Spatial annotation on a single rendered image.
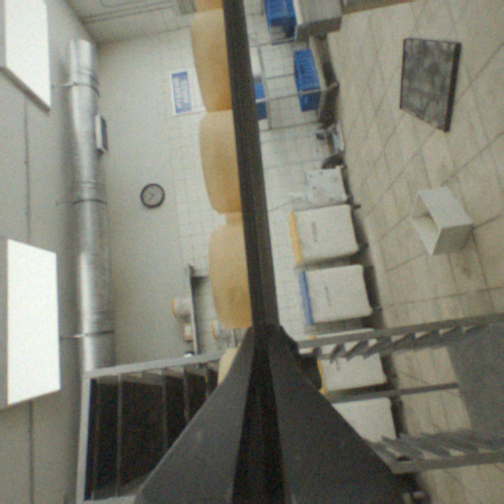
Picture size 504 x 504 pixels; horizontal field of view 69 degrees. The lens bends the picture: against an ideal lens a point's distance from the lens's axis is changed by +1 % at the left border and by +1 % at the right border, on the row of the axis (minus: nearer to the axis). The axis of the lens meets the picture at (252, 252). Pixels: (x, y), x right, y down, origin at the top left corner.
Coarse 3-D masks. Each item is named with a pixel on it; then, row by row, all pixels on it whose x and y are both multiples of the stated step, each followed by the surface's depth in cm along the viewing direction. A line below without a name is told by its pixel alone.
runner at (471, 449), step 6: (420, 432) 179; (420, 438) 173; (426, 438) 171; (432, 438) 164; (438, 438) 157; (444, 438) 150; (450, 438) 145; (438, 444) 151; (444, 444) 149; (450, 444) 145; (456, 444) 140; (462, 444) 134; (468, 444) 130; (474, 444) 126; (456, 450) 134; (462, 450) 132; (468, 450) 130; (474, 450) 126
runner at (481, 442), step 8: (440, 432) 177; (448, 432) 168; (456, 432) 159; (464, 440) 152; (472, 440) 146; (480, 440) 139; (488, 440) 133; (496, 440) 128; (488, 448) 130; (496, 448) 128
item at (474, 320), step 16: (448, 320) 140; (464, 320) 140; (480, 320) 139; (496, 320) 139; (336, 336) 143; (352, 336) 142; (368, 336) 141; (384, 336) 141; (224, 352) 145; (112, 368) 147; (128, 368) 147; (144, 368) 146
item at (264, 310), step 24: (240, 0) 27; (240, 24) 20; (240, 48) 17; (240, 72) 14; (240, 96) 14; (240, 120) 14; (240, 144) 14; (240, 168) 14; (240, 192) 13; (264, 192) 41; (264, 216) 28; (264, 240) 21; (264, 264) 17; (264, 288) 14; (264, 312) 13; (264, 336) 12; (264, 360) 12; (264, 384) 12; (264, 408) 12; (264, 432) 12; (264, 456) 12
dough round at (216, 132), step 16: (224, 112) 17; (208, 128) 16; (224, 128) 16; (208, 144) 16; (224, 144) 16; (208, 160) 16; (224, 160) 16; (208, 176) 16; (224, 176) 16; (208, 192) 17; (224, 192) 17; (224, 208) 18; (240, 208) 18
